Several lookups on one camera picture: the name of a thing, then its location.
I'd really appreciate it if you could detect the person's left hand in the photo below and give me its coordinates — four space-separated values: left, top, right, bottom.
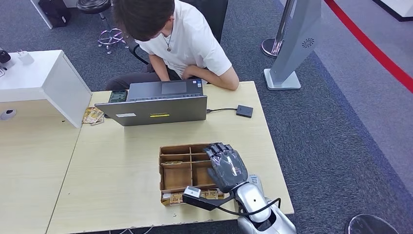
181 66 195 80

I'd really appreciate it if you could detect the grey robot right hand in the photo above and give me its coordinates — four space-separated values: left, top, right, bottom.
203 142 249 194

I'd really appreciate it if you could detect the white card reader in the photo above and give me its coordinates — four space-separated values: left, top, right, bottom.
246 174 266 198

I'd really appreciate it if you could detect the person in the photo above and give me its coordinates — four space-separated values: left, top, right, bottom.
105 0 240 91

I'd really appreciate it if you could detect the wooden card organizer box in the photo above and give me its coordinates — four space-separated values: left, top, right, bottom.
158 142 226 206

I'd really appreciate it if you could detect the grey laptop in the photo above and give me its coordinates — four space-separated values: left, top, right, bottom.
94 78 208 127

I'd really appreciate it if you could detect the small black square device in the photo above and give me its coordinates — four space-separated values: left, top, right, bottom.
236 104 254 119

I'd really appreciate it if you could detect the black office chair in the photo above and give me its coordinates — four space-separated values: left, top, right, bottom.
124 0 229 65

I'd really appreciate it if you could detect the black smartphone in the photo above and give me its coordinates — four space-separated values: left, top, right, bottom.
108 90 129 104

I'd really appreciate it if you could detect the pile of golden cards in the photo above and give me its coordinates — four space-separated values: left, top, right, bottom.
82 107 105 126

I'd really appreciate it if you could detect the grey kiosk stand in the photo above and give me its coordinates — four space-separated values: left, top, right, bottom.
263 0 322 91

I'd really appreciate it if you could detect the black stool chrome base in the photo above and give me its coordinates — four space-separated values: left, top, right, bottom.
76 0 131 55

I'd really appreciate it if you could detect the white desk shelf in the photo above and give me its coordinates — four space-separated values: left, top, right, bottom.
0 49 93 129

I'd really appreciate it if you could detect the black bag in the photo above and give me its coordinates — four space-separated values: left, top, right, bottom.
38 0 72 29

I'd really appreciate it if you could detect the round chrome stanchion base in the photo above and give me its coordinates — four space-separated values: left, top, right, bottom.
344 214 401 234

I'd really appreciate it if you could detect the white charger plug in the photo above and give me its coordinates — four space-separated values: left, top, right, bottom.
18 49 36 66

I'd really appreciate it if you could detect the red barrier belt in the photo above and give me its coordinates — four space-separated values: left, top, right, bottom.
323 0 413 94

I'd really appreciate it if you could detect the white counter with dark base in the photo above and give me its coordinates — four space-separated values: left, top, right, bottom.
371 0 413 22

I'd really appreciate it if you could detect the pendant necklace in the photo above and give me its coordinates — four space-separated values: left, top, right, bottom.
161 32 173 52

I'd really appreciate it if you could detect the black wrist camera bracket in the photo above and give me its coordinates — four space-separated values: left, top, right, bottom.
182 190 238 212

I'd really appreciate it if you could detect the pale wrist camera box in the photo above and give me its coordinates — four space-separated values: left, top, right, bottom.
184 186 202 198

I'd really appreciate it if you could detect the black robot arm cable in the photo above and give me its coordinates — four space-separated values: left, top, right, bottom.
216 197 282 216

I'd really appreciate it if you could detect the chrome stanchion post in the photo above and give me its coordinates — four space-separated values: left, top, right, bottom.
261 0 296 59

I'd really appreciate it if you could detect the grey desk cable grommet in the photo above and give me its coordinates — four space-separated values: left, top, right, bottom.
0 109 18 121

